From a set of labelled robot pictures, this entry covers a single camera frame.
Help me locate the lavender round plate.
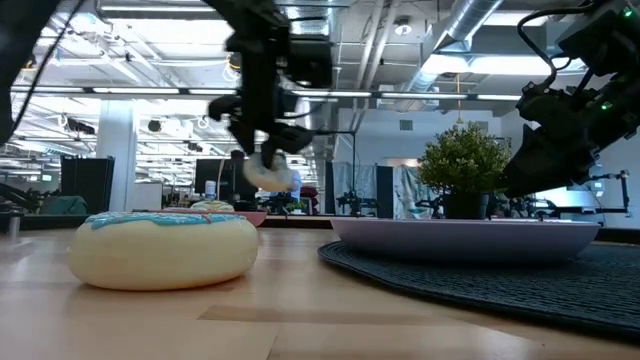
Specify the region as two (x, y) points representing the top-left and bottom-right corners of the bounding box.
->
(329, 216), (601, 265)

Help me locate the large mint donut black drizzle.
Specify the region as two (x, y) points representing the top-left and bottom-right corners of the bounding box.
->
(189, 199), (235, 213)

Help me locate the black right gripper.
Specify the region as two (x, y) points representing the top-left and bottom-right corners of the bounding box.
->
(499, 74), (599, 198)

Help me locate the yellow hanging cord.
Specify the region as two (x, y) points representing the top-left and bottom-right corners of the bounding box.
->
(453, 73), (464, 126)

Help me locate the white building pillar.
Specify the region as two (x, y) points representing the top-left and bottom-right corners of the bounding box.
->
(96, 98), (137, 212)

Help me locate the potted green plant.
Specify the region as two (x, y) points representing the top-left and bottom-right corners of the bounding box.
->
(417, 121), (516, 221)

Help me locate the black round woven placemat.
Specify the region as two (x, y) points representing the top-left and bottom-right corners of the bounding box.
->
(317, 239), (640, 344)

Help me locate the white low cabinet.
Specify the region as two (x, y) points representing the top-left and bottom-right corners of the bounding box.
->
(130, 182), (164, 211)

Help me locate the pink round plate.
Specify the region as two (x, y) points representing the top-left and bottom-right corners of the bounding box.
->
(134, 207), (268, 228)

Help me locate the teal bag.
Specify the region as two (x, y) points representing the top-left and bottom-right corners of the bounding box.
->
(39, 195), (90, 216)

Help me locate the dark background monitor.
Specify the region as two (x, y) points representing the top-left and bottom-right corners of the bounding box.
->
(194, 158), (262, 204)

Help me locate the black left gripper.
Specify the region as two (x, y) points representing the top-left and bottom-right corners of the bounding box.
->
(207, 47), (317, 169)

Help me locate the grey tarp curtain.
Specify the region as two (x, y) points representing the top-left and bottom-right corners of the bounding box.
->
(332, 160), (436, 220)

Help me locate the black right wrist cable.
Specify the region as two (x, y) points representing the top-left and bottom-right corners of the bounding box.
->
(516, 3), (601, 94)

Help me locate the silver slanted ventilation duct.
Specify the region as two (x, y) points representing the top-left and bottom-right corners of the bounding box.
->
(399, 0), (504, 96)

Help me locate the person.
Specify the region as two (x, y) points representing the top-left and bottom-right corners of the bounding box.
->
(272, 152), (305, 202)

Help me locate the black cabinet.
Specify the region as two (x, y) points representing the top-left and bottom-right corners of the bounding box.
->
(60, 155), (116, 215)

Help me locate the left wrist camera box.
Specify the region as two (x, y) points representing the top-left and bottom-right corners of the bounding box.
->
(287, 38), (335, 90)

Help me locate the black upright panel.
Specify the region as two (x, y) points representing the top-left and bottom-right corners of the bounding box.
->
(375, 165), (395, 219)

